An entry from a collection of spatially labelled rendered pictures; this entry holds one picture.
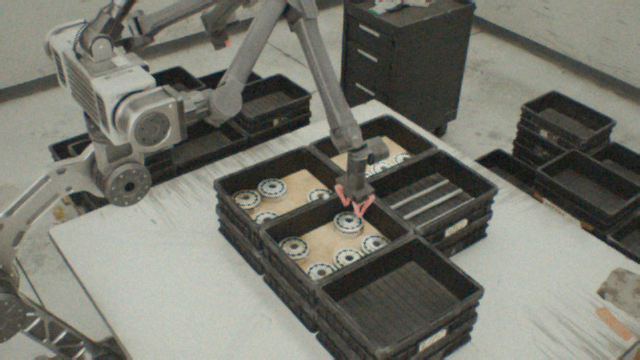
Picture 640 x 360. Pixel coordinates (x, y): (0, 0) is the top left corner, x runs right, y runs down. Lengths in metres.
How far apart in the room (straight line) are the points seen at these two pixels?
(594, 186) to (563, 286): 0.98
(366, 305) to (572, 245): 0.90
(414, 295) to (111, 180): 0.95
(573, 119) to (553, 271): 1.48
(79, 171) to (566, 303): 1.59
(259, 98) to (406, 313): 1.93
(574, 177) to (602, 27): 2.11
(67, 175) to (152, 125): 0.48
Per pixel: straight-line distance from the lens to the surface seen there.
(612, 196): 3.24
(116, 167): 1.93
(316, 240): 2.18
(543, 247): 2.50
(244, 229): 2.20
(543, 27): 5.49
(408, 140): 2.59
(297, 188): 2.39
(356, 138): 1.80
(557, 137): 3.47
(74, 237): 2.51
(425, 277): 2.09
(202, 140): 3.49
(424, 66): 3.77
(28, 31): 4.83
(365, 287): 2.04
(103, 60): 1.77
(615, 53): 5.20
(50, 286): 3.38
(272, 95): 3.63
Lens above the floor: 2.30
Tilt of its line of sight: 37 degrees down
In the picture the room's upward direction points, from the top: 2 degrees clockwise
